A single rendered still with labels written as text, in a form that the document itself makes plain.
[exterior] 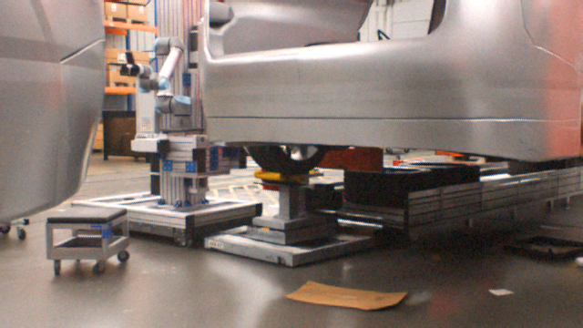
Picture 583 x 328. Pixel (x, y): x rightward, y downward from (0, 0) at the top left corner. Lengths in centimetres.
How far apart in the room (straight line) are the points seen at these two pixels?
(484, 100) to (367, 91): 47
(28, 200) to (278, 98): 192
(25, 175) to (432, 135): 173
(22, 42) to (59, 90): 12
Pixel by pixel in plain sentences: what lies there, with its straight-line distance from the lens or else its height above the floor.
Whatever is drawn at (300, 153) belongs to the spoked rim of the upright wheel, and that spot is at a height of 65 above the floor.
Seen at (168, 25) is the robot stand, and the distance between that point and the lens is 512.
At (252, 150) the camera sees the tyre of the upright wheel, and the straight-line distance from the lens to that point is 430.
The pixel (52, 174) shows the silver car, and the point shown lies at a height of 82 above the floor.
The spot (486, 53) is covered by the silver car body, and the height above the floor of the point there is 114.
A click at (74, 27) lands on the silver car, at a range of 133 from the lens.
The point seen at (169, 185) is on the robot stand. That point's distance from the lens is 512.
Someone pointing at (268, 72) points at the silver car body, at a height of 111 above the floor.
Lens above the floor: 93
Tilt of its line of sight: 5 degrees down
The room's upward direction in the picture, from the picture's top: straight up
